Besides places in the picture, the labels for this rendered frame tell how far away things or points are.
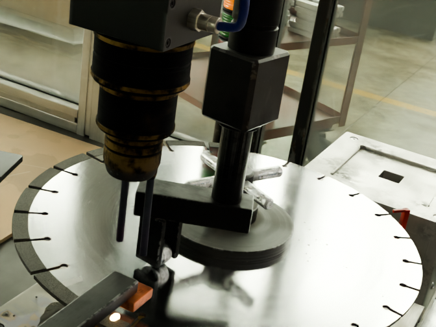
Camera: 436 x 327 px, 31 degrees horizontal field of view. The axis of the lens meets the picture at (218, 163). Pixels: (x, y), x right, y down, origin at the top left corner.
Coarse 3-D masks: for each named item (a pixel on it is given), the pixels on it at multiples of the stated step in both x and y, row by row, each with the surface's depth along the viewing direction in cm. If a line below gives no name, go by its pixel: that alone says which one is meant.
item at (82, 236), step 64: (64, 192) 67; (128, 192) 69; (320, 192) 74; (64, 256) 58; (128, 256) 59; (192, 256) 60; (320, 256) 63; (384, 256) 65; (128, 320) 52; (192, 320) 53; (256, 320) 54; (320, 320) 55; (384, 320) 56
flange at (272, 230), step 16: (256, 208) 64; (272, 208) 68; (192, 224) 63; (256, 224) 64; (272, 224) 65; (288, 224) 65; (192, 240) 61; (208, 240) 61; (224, 240) 61; (240, 240) 62; (256, 240) 62; (272, 240) 63; (288, 240) 63; (208, 256) 61; (224, 256) 60; (240, 256) 61; (256, 256) 61; (272, 256) 62
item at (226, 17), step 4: (224, 12) 88; (228, 12) 87; (224, 16) 88; (228, 16) 87; (224, 20) 88; (228, 20) 88; (220, 32) 89; (224, 32) 88; (228, 32) 88; (224, 36) 88
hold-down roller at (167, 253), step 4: (164, 240) 58; (164, 244) 58; (168, 244) 58; (164, 248) 58; (168, 248) 58; (164, 252) 58; (168, 252) 58; (164, 256) 58; (168, 256) 58; (164, 260) 58; (168, 260) 58
